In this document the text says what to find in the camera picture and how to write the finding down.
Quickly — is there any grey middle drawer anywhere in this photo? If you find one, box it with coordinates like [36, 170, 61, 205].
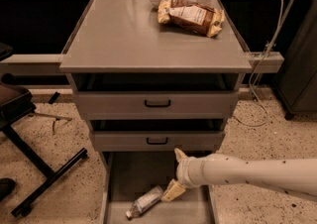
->
[90, 131, 224, 152]

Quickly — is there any clear plastic bottle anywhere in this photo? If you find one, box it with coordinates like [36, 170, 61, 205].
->
[126, 185, 163, 220]

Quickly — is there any grey drawer cabinet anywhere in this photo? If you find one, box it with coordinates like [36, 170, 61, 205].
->
[59, 0, 253, 224]

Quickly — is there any grey open bottom drawer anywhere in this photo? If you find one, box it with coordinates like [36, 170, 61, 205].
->
[100, 152, 219, 224]

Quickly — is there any white cable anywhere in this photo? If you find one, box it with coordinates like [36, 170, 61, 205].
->
[231, 0, 285, 128]

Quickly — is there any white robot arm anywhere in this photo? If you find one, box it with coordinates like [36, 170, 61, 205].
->
[161, 148, 317, 202]

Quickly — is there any black chair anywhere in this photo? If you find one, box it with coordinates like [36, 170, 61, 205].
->
[0, 42, 89, 218]

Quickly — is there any dark side cabinet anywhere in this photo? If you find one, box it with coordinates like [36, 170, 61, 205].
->
[274, 0, 317, 120]

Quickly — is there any brown chip bag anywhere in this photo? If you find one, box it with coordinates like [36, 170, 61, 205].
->
[158, 0, 225, 38]

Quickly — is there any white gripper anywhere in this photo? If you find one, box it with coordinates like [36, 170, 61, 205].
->
[160, 148, 205, 202]

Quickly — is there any black shoe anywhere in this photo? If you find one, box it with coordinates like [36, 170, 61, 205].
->
[0, 178, 16, 201]

